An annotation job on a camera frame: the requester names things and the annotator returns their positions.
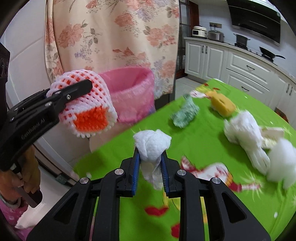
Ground floral curtain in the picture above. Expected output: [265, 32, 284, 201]
[44, 0, 180, 100]

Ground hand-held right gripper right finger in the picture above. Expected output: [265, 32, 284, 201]
[161, 151, 271, 241]

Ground crumpled green paper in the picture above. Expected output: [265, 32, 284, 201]
[171, 95, 200, 128]

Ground steel pressure cooker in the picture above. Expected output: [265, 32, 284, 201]
[207, 29, 225, 42]

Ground grey kitchen countertop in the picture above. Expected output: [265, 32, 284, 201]
[184, 35, 296, 81]

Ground pink foam fruit net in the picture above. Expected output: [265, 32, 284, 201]
[46, 69, 118, 139]

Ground white tissue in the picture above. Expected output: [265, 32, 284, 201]
[133, 129, 172, 190]
[224, 111, 263, 145]

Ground small red floor bin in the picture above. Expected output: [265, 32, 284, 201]
[275, 108, 289, 123]

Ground silver bracelet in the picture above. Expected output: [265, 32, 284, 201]
[0, 194, 21, 207]

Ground yellow sponge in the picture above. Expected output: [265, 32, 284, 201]
[209, 91, 237, 117]

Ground person's left hand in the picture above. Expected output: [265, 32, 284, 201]
[0, 148, 41, 202]

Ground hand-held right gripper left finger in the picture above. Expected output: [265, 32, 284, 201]
[26, 148, 140, 241]

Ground black cooking pot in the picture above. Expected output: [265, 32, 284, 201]
[233, 33, 251, 47]

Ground cream cardboard piece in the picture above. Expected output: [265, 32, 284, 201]
[259, 126, 286, 149]

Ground black frying pan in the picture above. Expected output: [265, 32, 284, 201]
[259, 46, 286, 62]

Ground green cartoon tablecloth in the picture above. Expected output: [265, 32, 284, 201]
[74, 79, 296, 241]

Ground black range hood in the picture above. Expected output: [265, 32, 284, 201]
[226, 0, 281, 44]

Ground white lower kitchen cabinets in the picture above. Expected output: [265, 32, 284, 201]
[184, 37, 296, 112]

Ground person's pink patterned clothing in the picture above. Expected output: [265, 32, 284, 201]
[0, 199, 28, 230]

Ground white rice cooker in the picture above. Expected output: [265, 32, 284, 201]
[192, 25, 208, 39]

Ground dark wooden glass door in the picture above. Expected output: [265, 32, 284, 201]
[178, 0, 199, 79]

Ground white paper piece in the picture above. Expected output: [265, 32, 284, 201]
[245, 144, 271, 174]

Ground black gas stove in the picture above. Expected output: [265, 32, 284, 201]
[231, 43, 278, 65]

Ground white foam block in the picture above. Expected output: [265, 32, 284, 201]
[266, 138, 296, 190]

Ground trash bin with pink bag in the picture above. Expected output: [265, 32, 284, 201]
[89, 67, 155, 153]

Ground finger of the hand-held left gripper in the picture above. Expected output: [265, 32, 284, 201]
[14, 89, 57, 110]
[46, 79, 93, 109]

